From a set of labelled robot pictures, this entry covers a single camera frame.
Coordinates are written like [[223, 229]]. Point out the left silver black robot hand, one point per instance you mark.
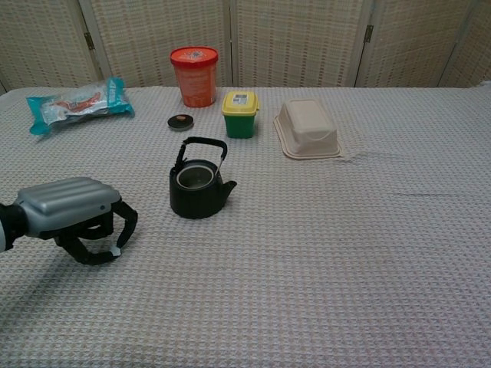
[[69, 203]]

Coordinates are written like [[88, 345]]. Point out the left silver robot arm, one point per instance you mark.
[[9, 226]]

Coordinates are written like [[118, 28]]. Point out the teal snack packet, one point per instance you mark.
[[76, 105]]

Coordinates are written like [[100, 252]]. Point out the black cast iron teapot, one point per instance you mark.
[[199, 203]]

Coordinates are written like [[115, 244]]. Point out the black teapot lid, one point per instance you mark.
[[180, 122]]

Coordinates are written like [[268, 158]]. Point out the orange canister with red lid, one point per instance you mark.
[[195, 80]]

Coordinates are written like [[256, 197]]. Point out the green container with yellow lid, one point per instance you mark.
[[239, 119]]

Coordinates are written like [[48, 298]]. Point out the beige waffle weave tablecloth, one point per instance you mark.
[[307, 249]]

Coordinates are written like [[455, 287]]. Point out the beige paper pulp box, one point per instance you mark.
[[308, 130]]

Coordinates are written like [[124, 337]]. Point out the woven wicker folding screen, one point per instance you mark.
[[299, 42]]

